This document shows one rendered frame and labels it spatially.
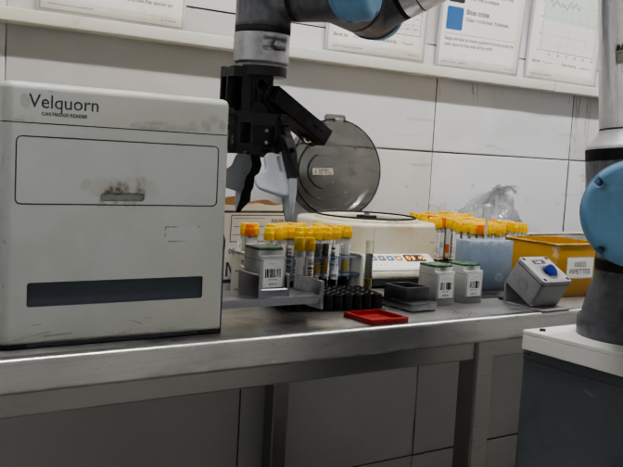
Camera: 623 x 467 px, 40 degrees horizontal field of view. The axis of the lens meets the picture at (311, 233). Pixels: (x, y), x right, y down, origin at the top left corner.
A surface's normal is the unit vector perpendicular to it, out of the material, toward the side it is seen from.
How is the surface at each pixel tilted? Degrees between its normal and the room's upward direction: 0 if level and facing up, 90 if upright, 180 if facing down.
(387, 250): 90
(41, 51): 90
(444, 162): 90
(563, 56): 94
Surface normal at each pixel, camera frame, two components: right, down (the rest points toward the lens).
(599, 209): -0.40, 0.18
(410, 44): 0.58, 0.16
